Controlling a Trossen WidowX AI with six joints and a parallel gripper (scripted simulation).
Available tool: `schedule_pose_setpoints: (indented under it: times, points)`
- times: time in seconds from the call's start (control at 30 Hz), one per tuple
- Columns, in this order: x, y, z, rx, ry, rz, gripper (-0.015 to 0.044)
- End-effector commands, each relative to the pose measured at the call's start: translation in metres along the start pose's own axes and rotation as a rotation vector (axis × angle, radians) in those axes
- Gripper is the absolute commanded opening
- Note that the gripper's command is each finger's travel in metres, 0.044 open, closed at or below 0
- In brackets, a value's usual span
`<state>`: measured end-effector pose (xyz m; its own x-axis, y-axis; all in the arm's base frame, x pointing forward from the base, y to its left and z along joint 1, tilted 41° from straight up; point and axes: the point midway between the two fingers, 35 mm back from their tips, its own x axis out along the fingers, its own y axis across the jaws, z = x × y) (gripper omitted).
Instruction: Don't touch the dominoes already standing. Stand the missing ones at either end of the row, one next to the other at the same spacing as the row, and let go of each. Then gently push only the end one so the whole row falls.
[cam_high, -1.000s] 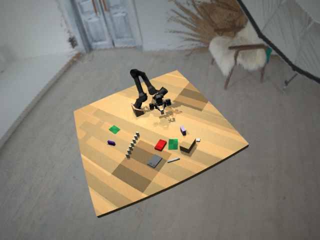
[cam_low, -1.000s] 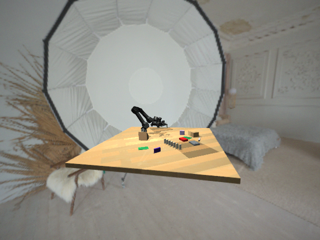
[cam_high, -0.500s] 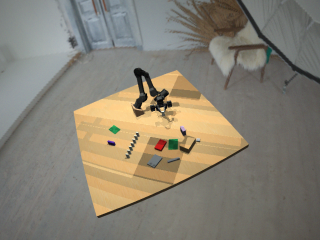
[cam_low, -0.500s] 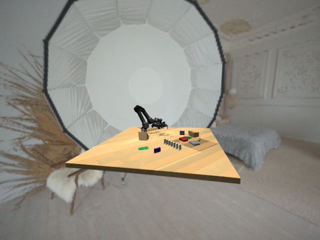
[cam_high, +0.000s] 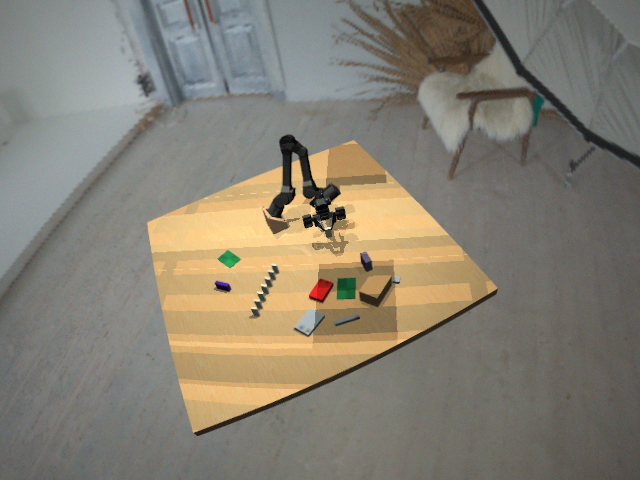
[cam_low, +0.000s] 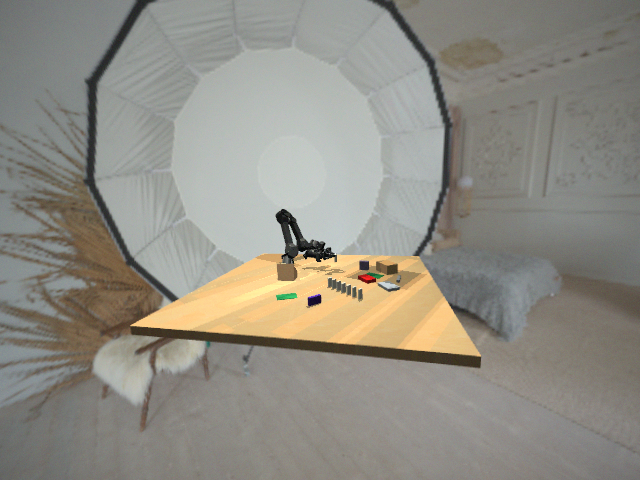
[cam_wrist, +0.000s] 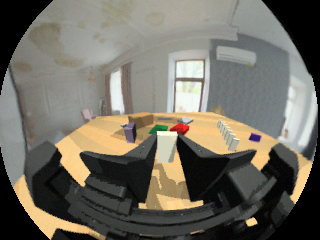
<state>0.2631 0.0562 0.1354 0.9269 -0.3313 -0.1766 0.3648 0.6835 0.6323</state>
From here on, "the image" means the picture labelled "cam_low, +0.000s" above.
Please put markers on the red flat block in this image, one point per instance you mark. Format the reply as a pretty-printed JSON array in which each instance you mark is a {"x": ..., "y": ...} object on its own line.
[{"x": 366, "y": 278}]

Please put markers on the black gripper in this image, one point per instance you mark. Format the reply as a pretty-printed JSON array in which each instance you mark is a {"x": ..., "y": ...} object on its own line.
[{"x": 327, "y": 254}]

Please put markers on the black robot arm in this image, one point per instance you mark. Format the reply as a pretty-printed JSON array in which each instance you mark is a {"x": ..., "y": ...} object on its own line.
[{"x": 291, "y": 250}]

